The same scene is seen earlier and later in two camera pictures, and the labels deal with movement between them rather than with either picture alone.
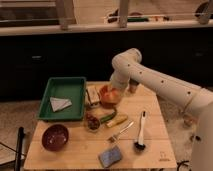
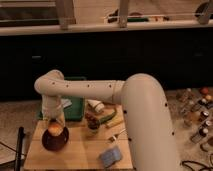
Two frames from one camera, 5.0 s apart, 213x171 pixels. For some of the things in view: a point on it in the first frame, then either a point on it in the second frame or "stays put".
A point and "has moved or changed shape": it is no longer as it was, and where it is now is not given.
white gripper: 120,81 -> 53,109
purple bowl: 55,137 stays put
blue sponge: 110,156 stays put
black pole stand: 19,149 stays put
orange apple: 110,97 has moved or changed shape
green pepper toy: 105,118 stays put
